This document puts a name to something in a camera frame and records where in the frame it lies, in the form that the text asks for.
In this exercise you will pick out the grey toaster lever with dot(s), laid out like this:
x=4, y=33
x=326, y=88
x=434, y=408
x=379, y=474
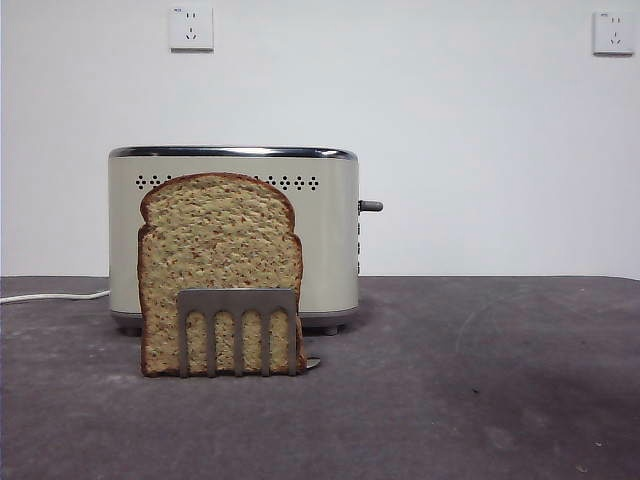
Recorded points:
x=372, y=205

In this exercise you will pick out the brown wholemeal bread slice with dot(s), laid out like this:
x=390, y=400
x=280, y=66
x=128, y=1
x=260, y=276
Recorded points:
x=220, y=240

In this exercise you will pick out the white wall socket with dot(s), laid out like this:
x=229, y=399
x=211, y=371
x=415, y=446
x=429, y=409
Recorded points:
x=191, y=29
x=613, y=33

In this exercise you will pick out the cream white two-slot toaster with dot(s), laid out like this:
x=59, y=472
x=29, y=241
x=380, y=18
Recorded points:
x=330, y=240

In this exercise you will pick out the steel bread rack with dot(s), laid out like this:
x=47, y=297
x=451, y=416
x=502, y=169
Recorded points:
x=235, y=299

